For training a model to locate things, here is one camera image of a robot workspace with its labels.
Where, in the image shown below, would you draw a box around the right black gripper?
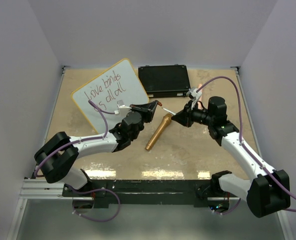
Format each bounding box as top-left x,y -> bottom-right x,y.
172,100 -> 214,128

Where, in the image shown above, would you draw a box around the red white marker pen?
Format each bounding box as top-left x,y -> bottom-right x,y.
162,107 -> 176,116

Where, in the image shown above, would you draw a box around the yellow framed whiteboard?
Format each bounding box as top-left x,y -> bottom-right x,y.
71,58 -> 149,134

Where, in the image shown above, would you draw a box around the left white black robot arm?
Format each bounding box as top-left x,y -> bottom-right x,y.
34,100 -> 161,196

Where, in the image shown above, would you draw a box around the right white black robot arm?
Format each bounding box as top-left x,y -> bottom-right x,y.
172,96 -> 291,218

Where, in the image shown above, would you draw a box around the gold microphone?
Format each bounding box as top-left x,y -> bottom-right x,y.
145,113 -> 173,151

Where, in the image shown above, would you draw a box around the pink microphone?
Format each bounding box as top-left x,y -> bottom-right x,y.
197,90 -> 203,110

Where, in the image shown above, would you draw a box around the black hard case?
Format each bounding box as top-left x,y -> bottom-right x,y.
138,64 -> 191,98

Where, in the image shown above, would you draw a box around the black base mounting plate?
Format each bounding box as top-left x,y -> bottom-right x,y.
62,179 -> 234,209

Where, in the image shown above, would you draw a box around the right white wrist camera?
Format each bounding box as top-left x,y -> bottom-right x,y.
186,87 -> 202,109

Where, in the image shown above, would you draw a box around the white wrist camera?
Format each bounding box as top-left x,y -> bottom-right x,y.
114,100 -> 131,117
186,87 -> 202,109

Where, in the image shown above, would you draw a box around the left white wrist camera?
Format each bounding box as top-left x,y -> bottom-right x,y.
114,100 -> 131,117

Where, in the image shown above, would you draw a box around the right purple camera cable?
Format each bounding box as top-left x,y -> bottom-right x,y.
196,76 -> 296,215

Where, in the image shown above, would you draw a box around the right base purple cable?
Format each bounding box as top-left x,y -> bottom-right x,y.
211,197 -> 241,216

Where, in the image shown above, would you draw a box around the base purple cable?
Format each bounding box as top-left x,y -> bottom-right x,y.
211,197 -> 241,216
72,187 -> 121,223

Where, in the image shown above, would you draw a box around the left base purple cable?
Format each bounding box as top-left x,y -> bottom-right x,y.
72,187 -> 121,223

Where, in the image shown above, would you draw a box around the aluminium frame rails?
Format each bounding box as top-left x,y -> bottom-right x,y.
6,65 -> 295,240

